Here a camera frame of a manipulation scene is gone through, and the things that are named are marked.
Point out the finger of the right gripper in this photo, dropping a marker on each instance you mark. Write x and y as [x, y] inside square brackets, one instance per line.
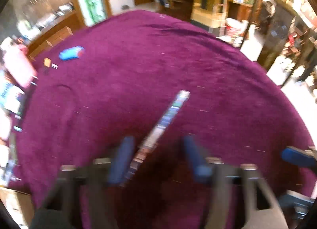
[299, 157]

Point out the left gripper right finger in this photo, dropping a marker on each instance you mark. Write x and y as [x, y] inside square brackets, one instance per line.
[219, 178]

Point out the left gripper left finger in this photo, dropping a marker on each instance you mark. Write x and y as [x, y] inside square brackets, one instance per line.
[103, 175]

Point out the clear patterned pen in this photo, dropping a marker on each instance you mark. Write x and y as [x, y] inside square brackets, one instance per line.
[150, 142]

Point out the purple velvet tablecloth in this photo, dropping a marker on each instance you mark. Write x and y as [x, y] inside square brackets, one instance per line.
[133, 66]

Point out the cardboard box tray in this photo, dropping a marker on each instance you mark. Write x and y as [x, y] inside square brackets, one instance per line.
[19, 205]

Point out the blue battery pack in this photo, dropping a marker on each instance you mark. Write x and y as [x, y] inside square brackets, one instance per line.
[71, 53]

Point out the pink woven cup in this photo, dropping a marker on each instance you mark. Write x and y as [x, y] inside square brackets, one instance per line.
[18, 65]

